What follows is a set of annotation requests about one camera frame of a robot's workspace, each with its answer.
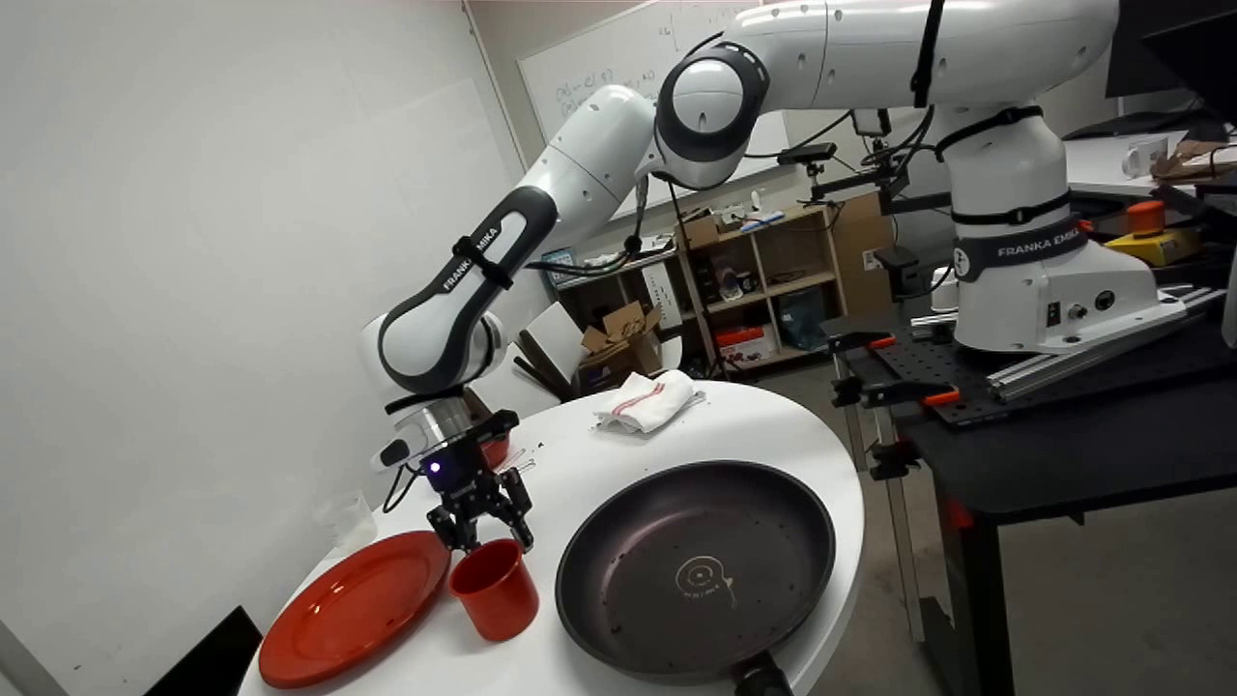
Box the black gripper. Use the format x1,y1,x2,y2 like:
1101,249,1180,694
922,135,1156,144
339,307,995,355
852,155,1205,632
427,409,542,558

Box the red plastic cup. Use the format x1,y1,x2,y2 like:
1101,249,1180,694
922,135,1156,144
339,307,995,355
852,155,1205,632
445,539,546,645

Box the red plastic plate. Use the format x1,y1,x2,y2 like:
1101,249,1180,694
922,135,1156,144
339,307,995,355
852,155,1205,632
254,530,457,694

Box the folded white chairs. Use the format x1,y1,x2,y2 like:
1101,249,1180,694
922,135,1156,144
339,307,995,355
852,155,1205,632
486,300,593,420

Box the white folded cloth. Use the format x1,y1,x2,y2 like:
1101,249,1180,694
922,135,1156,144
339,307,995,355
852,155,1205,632
593,369,708,440

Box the black frying pan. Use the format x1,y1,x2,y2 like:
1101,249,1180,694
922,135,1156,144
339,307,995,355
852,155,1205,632
552,459,838,696

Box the small open cardboard box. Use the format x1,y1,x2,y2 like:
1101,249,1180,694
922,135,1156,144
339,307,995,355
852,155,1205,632
575,300,671,394

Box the low dark desk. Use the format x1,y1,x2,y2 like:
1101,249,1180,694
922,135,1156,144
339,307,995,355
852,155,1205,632
552,242,689,331

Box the red white box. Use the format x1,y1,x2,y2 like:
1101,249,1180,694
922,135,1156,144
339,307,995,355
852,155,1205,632
711,324,778,371

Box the wooden shelf unit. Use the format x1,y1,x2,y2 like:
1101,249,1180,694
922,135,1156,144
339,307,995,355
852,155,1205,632
674,205,846,380

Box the black orange clamp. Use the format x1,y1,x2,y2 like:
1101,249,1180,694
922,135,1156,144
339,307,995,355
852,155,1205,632
829,327,905,409
863,436,927,485

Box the tall brown cardboard box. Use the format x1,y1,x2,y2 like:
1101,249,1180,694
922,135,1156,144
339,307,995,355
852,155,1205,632
829,187,901,322

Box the black robot table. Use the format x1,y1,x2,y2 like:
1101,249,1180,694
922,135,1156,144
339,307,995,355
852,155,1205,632
825,300,1237,696

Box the red emergency stop button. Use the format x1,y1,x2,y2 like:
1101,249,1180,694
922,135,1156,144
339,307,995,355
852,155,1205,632
1120,199,1171,239

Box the black monitor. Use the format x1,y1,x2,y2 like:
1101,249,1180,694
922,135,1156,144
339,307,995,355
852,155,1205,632
1101,0,1237,101

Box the camera light on stand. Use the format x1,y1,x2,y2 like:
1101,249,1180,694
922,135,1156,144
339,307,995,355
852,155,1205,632
774,108,912,210

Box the aluminium rail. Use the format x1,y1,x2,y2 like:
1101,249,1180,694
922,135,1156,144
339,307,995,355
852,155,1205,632
984,281,1230,397

